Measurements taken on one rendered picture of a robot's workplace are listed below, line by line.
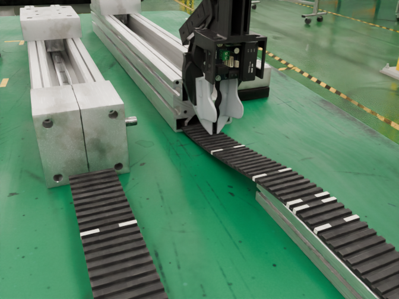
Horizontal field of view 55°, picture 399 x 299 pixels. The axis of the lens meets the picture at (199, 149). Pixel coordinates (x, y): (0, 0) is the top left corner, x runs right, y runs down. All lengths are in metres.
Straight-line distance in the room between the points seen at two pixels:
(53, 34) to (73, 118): 0.41
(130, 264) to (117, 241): 0.03
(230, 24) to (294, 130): 0.24
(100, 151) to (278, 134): 0.27
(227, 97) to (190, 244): 0.24
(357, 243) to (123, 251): 0.20
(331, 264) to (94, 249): 0.20
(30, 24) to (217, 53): 0.46
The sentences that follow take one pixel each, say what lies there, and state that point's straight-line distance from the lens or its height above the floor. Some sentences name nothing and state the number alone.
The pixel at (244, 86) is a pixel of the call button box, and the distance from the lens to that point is 0.72.
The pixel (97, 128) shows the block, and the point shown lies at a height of 0.85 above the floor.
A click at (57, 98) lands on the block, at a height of 0.87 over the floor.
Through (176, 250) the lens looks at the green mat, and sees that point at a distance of 0.38.
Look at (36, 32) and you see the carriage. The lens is 0.84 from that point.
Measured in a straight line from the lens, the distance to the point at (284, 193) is 0.40.
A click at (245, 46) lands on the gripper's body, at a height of 0.93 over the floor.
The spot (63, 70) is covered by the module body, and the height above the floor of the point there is 0.84.
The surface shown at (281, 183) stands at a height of 0.82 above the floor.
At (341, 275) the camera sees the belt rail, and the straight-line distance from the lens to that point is 0.36.
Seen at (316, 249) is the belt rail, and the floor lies 0.79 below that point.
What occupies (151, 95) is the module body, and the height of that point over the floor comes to 0.80.
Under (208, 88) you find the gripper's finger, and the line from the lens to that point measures 0.51.
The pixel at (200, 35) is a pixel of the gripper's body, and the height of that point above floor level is 0.94.
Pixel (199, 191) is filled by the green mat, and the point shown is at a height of 0.78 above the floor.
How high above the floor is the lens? 1.04
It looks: 29 degrees down
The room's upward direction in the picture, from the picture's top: 1 degrees clockwise
